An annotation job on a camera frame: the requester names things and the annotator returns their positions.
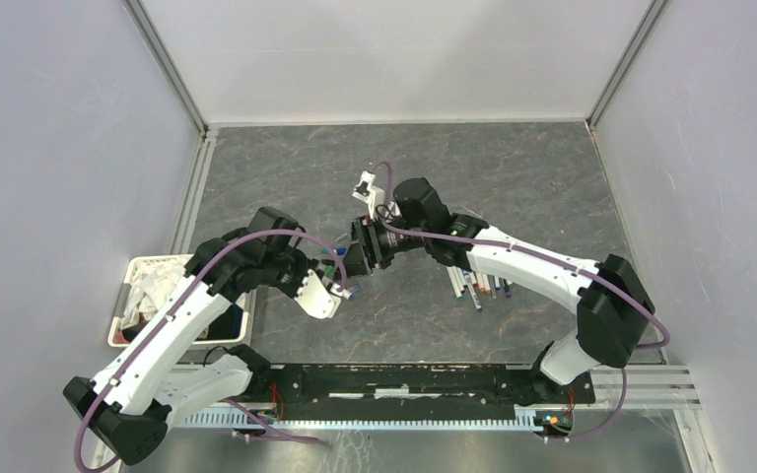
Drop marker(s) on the blue transparent pen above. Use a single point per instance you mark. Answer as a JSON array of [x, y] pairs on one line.
[[474, 296]]

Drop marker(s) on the white plastic basket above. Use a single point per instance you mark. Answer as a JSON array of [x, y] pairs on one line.
[[230, 328]]

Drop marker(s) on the aluminium frame rail right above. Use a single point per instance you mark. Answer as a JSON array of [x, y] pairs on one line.
[[626, 61]]

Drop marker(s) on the aluminium frame rail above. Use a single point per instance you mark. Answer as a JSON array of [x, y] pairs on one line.
[[149, 32], [626, 61]]

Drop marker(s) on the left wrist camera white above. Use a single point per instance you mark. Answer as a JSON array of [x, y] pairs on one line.
[[314, 299]]

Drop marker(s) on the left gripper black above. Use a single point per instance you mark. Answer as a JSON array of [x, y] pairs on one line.
[[307, 264]]

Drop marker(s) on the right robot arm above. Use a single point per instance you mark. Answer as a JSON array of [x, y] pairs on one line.
[[608, 298]]

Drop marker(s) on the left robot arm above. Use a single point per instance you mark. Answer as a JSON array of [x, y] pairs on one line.
[[130, 405]]

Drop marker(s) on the white cloth in basket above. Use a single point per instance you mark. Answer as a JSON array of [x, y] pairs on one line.
[[151, 281]]

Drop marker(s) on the teal capped white pen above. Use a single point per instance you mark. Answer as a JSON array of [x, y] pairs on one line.
[[457, 287]]

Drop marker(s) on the white slotted cable duct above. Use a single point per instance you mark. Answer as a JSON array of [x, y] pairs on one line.
[[226, 417]]

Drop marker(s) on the houndstooth patterned pen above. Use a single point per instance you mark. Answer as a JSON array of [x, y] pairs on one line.
[[491, 287]]

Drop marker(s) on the aluminium frame rail left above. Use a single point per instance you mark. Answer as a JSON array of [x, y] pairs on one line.
[[149, 32]]

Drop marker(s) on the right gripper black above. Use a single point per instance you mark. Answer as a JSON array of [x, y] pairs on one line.
[[365, 250]]

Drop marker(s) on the black capped pen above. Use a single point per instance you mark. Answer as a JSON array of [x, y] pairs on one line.
[[461, 275]]

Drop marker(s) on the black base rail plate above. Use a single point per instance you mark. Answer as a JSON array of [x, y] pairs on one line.
[[414, 392]]

